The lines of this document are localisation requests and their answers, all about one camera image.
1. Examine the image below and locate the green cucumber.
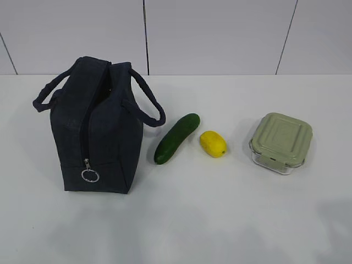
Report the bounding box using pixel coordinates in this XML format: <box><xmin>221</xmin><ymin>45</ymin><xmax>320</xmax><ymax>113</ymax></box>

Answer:
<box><xmin>153</xmin><ymin>113</ymin><xmax>200</xmax><ymax>165</ymax></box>

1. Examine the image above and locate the yellow lemon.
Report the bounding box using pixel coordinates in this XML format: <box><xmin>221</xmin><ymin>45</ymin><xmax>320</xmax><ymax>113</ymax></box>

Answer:
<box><xmin>200</xmin><ymin>130</ymin><xmax>227</xmax><ymax>158</ymax></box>

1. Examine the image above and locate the dark blue lunch bag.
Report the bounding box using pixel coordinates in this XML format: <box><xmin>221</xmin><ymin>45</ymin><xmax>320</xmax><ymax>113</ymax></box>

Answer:
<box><xmin>32</xmin><ymin>56</ymin><xmax>166</xmax><ymax>194</ymax></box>

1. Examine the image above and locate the glass container green lid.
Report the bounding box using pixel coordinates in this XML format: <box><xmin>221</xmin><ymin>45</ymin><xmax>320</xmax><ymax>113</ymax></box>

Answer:
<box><xmin>249</xmin><ymin>113</ymin><xmax>313</xmax><ymax>175</ymax></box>

